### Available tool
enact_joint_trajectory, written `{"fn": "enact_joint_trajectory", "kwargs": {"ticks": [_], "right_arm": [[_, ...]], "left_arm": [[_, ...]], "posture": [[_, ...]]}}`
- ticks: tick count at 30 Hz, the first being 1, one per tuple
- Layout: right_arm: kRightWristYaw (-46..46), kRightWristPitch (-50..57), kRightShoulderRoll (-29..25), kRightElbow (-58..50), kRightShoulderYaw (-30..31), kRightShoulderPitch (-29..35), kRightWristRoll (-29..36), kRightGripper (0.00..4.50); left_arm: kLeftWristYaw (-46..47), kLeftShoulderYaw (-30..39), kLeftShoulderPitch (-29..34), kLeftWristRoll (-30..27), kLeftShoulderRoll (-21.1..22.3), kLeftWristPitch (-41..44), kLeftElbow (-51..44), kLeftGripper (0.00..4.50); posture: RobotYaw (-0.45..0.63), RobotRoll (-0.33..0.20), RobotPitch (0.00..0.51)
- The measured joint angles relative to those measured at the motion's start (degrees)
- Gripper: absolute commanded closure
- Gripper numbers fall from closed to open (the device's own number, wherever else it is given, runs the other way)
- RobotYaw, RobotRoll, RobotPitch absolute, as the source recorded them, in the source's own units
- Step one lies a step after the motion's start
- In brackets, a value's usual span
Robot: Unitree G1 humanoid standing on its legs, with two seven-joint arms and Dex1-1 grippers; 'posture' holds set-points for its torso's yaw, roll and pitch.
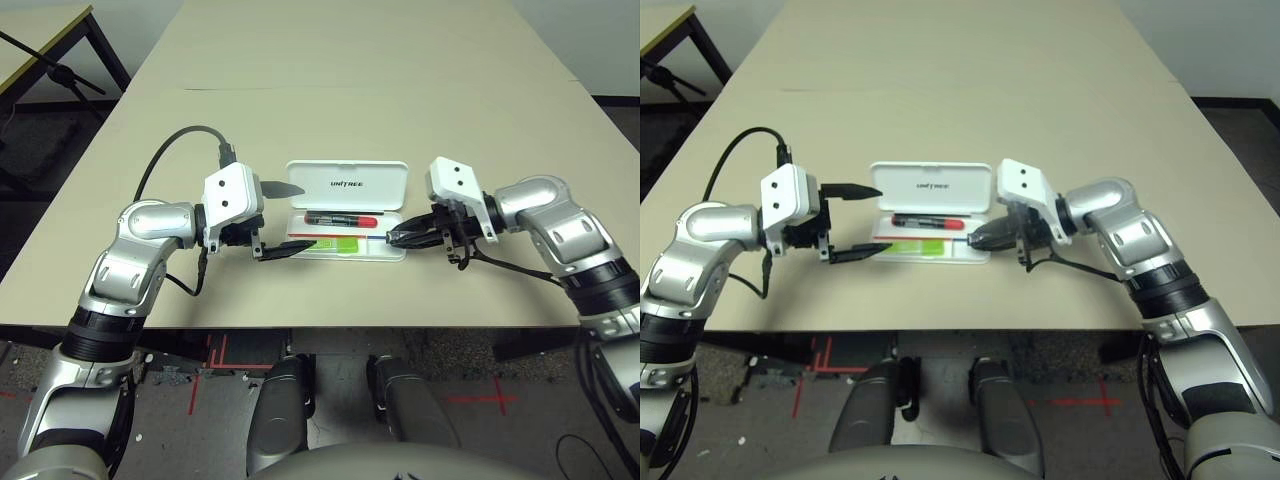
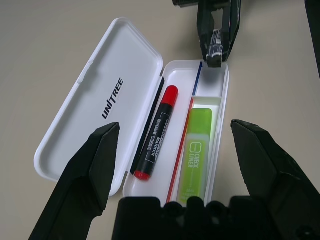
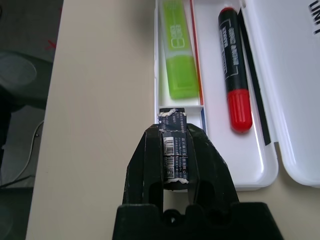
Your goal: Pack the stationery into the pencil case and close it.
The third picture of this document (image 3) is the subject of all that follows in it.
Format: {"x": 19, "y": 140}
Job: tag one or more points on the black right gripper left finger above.
{"x": 142, "y": 170}

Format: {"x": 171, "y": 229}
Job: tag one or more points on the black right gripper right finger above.
{"x": 212, "y": 170}

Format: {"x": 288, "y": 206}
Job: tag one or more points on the small black eraser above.
{"x": 175, "y": 150}

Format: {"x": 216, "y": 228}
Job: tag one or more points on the black marker with red cap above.
{"x": 235, "y": 75}

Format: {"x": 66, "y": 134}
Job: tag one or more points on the white plastic pencil case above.
{"x": 287, "y": 87}

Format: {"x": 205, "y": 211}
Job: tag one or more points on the green highlighter pen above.
{"x": 180, "y": 62}

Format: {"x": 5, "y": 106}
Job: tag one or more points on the grey robot right leg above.
{"x": 10, "y": 112}

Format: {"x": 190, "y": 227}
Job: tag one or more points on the grey robot leg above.
{"x": 15, "y": 68}
{"x": 10, "y": 112}

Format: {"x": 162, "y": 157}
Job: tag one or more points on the red tape corner mark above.
{"x": 52, "y": 44}

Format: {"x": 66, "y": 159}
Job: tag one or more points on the grey robot left leg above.
{"x": 15, "y": 68}

